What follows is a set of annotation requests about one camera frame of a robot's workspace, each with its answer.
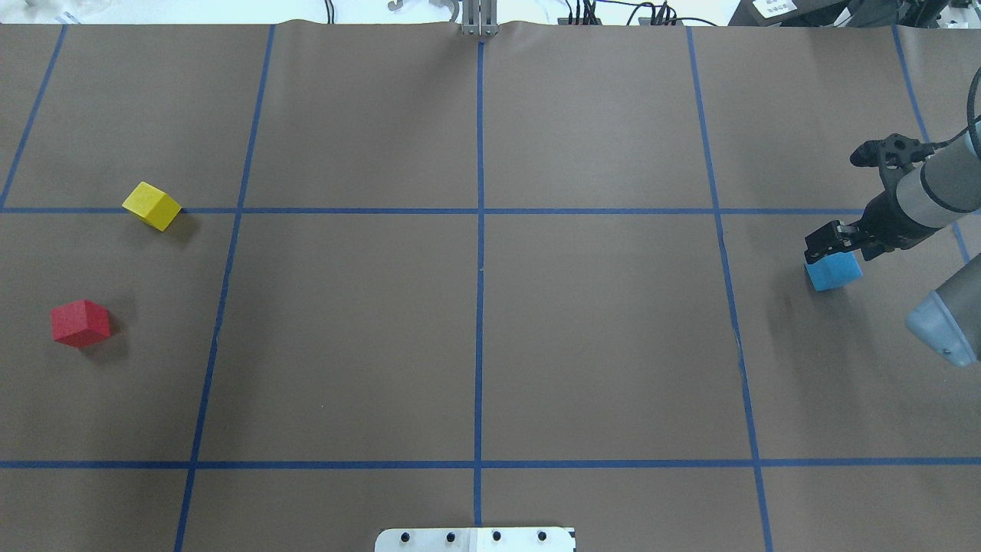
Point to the aluminium frame post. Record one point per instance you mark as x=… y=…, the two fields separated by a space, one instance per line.
x=479 y=17

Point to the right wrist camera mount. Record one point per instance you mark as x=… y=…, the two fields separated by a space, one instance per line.
x=894 y=157

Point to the blue wooden block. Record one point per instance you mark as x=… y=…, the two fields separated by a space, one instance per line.
x=834 y=271

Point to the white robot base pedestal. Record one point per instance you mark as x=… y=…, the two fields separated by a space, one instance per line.
x=477 y=539

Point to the red wooden block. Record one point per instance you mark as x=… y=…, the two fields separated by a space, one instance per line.
x=80 y=324

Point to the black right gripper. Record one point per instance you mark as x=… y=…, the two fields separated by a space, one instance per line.
x=887 y=218

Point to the yellow wooden block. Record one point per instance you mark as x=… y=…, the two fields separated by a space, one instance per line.
x=154 y=207

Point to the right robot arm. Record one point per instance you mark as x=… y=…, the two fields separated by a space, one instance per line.
x=928 y=186

